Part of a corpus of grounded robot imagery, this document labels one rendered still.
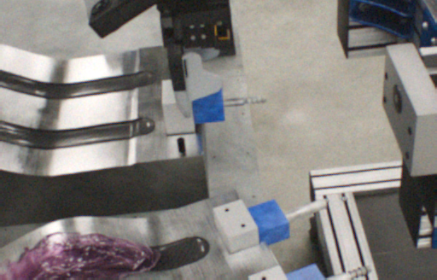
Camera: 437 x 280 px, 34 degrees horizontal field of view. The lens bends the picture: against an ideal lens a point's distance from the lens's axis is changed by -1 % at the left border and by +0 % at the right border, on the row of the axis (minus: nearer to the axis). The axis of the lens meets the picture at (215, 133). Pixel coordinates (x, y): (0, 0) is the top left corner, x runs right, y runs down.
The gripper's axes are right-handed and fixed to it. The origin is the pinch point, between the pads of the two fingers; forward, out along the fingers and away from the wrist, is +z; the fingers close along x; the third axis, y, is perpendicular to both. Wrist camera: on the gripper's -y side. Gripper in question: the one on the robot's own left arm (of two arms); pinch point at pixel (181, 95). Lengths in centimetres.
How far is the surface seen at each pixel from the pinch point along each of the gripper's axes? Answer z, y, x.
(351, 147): 94, 42, 90
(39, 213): 11.6, -20.2, -7.1
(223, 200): 7.8, 4.0, -11.7
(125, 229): 6.4, -7.5, -16.2
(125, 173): 6.1, -7.8, -7.0
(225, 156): 13.3, 4.8, 2.3
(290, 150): 94, 24, 91
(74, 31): 13.7, -20.7, 41.0
